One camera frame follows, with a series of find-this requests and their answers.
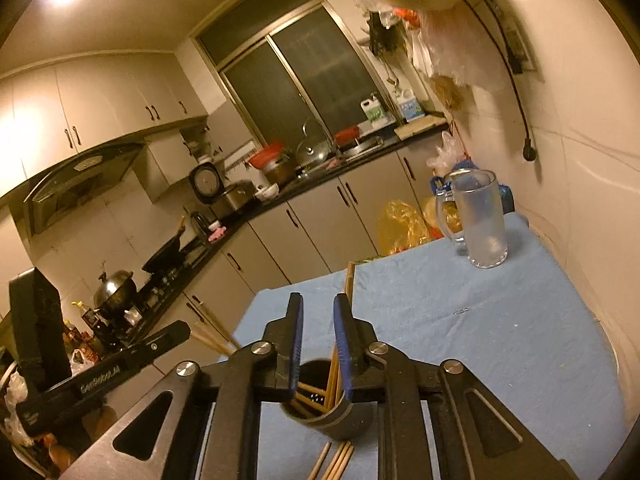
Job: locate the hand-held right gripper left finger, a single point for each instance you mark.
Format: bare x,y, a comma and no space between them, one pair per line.
300,340

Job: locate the blue tablecloth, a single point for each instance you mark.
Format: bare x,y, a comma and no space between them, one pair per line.
450,335

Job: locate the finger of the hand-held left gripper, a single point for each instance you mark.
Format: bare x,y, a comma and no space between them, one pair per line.
160,342

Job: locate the range hood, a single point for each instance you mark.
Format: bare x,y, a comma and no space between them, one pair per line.
80,185

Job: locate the blue label detergent bottle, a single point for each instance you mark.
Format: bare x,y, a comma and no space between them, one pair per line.
407,106

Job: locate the small red bowl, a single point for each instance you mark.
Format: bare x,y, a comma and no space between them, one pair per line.
346,136

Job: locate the group of condiment bottles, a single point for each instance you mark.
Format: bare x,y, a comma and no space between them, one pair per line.
82,330

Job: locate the black rice cooker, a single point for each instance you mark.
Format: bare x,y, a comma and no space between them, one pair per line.
205,182

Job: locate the pink cloth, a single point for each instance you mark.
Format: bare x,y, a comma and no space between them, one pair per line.
216,233

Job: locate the steel wok with lid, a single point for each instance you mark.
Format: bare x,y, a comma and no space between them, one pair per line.
115,290

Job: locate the wooden cutting board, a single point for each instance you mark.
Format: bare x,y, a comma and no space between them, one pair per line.
420,127

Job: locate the single wooden chopstick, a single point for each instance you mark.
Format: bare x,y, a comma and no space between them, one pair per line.
353,280
215,327
207,342
347,282

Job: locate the yellow plastic bag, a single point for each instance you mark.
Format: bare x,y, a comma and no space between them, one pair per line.
402,230

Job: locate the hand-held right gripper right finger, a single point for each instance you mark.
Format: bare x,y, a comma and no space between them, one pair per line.
341,340

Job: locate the black frying pan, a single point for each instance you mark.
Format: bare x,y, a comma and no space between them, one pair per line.
162,257

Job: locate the hanging white plastic bag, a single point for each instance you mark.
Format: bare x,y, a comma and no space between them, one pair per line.
445,45

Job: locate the green label detergent bottle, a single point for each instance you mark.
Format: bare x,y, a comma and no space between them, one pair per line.
375,110

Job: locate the red plastic basin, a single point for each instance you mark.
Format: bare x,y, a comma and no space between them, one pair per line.
266,156

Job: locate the glass pot lid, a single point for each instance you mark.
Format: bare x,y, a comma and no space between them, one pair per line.
315,150

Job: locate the clear glass pitcher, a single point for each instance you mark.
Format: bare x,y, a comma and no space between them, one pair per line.
482,225

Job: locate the kitchen window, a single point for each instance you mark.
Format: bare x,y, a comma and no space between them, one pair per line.
300,60

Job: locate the dark grey perforated chopstick holder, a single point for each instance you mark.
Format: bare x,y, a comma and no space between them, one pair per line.
345,422

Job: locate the upper kitchen cabinets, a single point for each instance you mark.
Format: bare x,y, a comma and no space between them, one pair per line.
100,105

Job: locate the wall power socket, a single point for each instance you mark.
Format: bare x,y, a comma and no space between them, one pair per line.
515,45

